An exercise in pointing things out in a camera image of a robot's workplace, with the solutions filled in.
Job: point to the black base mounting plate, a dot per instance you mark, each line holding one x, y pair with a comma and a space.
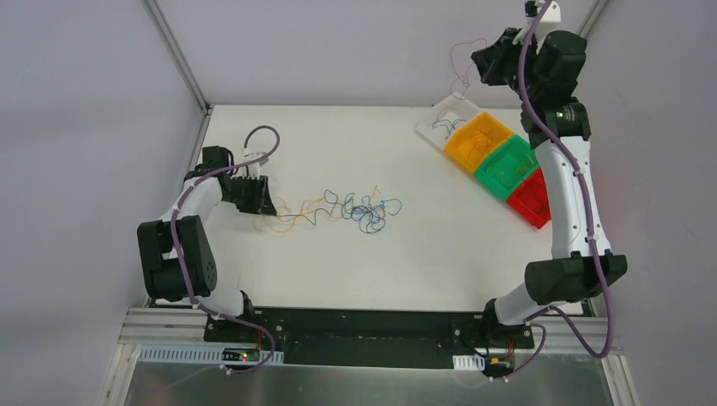
368, 338

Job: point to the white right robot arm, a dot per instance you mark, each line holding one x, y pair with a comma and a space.
583, 264

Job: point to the green plastic bin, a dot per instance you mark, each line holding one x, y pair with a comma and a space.
502, 172

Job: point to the red plastic bin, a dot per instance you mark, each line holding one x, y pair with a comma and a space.
530, 200

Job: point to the yellow plastic bin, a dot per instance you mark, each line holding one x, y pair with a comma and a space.
476, 141

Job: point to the aluminium frame rail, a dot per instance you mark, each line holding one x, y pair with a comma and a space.
175, 326

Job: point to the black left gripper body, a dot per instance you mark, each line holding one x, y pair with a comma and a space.
246, 190

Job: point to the clear plastic bin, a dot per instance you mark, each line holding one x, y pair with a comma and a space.
442, 121

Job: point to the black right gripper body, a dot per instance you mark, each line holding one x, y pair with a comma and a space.
498, 61

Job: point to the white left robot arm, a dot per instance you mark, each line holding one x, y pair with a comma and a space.
175, 253

